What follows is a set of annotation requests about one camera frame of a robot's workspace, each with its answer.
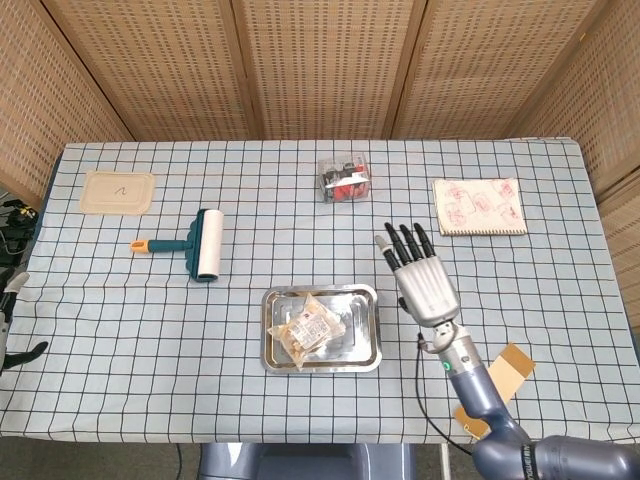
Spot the teal lint roller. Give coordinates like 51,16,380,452
130,208,226,286

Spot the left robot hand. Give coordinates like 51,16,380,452
0,272,50,374

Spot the stainless steel tray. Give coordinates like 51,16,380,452
260,284,383,375

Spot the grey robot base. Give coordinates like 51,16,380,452
197,441,417,480

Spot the beige rectangular container lid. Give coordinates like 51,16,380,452
79,170,156,217

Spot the black equipment with cables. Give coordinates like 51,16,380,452
0,187,40,269

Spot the spiral notebook with red drawings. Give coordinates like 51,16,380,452
431,176,528,238

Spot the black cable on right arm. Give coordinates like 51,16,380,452
415,333,475,456

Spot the woven bamboo folding screen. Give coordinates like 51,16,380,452
0,0,640,216

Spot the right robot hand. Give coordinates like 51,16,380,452
375,221,462,328

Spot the clear snack packet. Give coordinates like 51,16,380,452
267,292,347,372

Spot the clear plastic box with clips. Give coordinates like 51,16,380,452
317,155,373,204

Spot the brown cardboard piece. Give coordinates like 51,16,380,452
452,342,536,441

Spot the blue checkered tablecloth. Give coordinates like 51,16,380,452
0,135,640,446

